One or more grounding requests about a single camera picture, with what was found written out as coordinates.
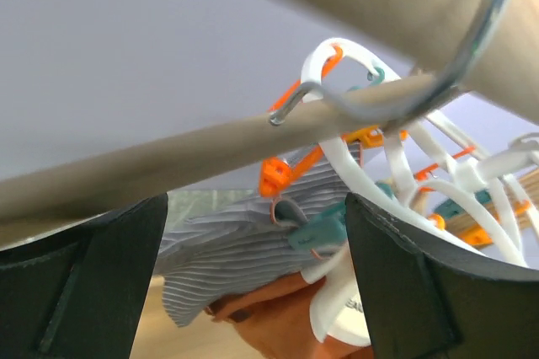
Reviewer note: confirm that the orange white underwear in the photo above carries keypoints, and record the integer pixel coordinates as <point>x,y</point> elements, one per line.
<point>303,315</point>

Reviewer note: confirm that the grey striped underwear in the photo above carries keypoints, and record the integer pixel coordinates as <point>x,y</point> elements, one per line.
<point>232,251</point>

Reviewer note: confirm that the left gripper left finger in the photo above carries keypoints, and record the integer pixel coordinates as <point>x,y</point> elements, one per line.
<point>79,293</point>

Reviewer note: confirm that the wooden clip hanger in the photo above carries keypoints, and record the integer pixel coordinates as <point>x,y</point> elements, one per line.
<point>36,205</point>

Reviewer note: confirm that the white round clip hanger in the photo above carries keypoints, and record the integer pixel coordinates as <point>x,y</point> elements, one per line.
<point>444,182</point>

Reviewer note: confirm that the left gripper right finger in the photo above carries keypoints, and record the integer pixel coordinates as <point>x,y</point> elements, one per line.
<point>424,297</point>

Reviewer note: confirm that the wooden clothes rack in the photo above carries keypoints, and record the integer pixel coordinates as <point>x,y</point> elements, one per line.
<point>432,31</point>

